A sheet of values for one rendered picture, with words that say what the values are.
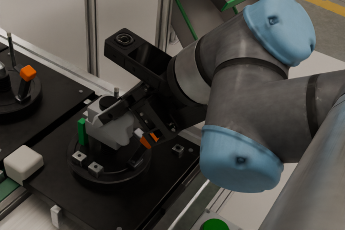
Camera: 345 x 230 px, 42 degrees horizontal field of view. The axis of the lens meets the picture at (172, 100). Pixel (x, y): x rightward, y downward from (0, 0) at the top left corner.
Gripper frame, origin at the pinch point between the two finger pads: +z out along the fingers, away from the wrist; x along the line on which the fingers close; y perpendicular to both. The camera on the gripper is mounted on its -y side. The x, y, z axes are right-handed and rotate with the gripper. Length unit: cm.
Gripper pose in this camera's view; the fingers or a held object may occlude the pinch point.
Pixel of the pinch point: (106, 110)
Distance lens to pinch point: 70.6
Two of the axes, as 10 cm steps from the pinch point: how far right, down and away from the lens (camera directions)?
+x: 5.5, -5.1, 6.6
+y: 5.8, 8.0, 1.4
